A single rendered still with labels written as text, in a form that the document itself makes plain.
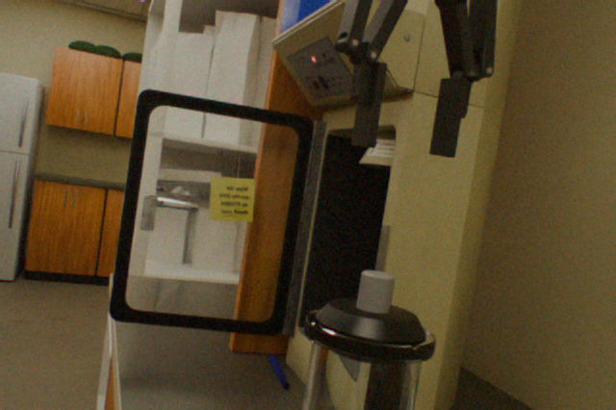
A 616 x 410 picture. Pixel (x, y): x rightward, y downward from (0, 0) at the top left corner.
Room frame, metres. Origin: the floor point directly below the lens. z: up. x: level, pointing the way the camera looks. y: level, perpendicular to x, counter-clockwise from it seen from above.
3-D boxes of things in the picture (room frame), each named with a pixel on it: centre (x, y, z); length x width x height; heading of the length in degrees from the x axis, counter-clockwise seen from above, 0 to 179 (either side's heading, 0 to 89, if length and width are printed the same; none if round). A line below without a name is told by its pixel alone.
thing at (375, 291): (0.47, -0.06, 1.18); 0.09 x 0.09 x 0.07
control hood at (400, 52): (0.87, 0.01, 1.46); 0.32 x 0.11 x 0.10; 21
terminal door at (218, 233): (0.99, 0.17, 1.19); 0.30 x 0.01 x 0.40; 102
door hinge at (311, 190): (1.03, 0.01, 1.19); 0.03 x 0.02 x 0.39; 21
